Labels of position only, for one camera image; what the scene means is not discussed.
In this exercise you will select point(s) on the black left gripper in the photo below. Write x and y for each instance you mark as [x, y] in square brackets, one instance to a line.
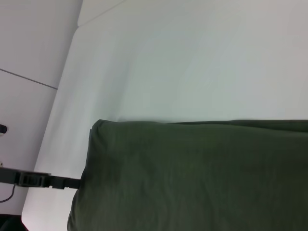
[8, 175]

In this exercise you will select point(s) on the dark green FREE t-shirt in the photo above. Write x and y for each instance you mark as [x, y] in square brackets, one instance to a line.
[192, 180]

